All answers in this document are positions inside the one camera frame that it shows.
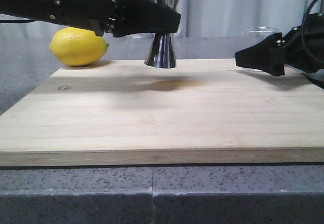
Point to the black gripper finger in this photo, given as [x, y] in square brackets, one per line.
[144, 16]

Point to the silver steel jigger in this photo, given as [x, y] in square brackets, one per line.
[161, 54]

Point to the light wooden cutting board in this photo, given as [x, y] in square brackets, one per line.
[203, 111]

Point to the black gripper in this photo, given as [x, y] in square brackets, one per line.
[303, 50]
[93, 15]

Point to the yellow lemon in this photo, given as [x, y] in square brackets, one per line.
[78, 47]

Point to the grey curtain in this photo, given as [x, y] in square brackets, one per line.
[200, 18]

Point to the clear glass beaker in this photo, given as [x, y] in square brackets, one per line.
[255, 35]

